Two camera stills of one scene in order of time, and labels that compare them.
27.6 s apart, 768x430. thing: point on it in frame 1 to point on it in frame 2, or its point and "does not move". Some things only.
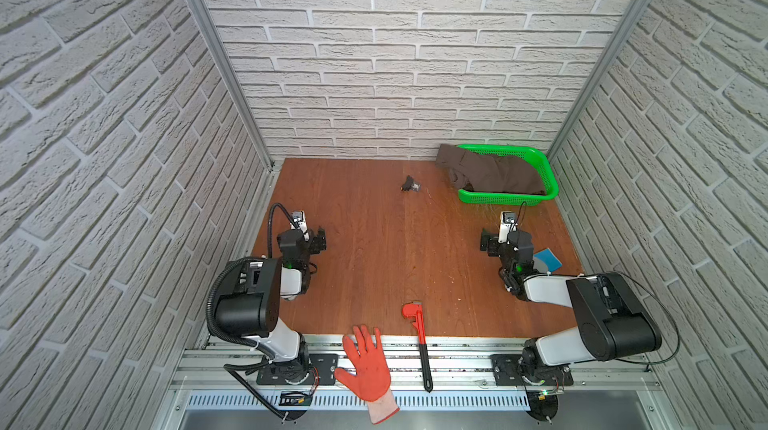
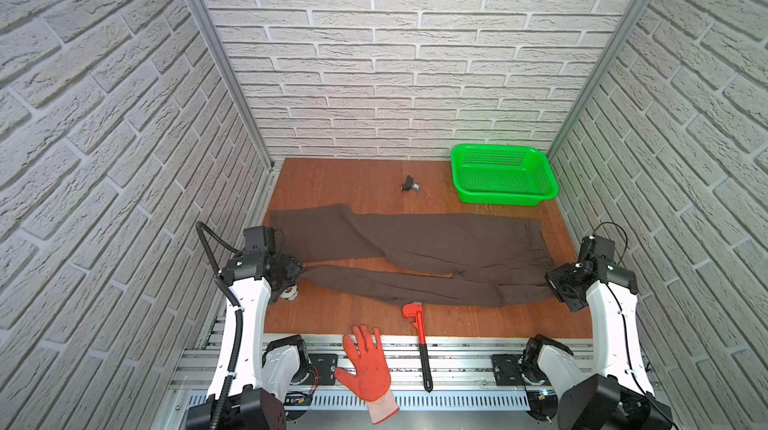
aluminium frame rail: x=456 y=362 does not move
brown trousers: x=477 y=172 to x=468 y=261
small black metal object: x=410 y=185 does not move
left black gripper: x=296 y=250 to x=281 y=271
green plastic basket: x=542 y=165 does not move
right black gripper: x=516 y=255 to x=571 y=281
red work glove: x=372 y=381 does not move
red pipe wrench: x=415 y=309 does not move
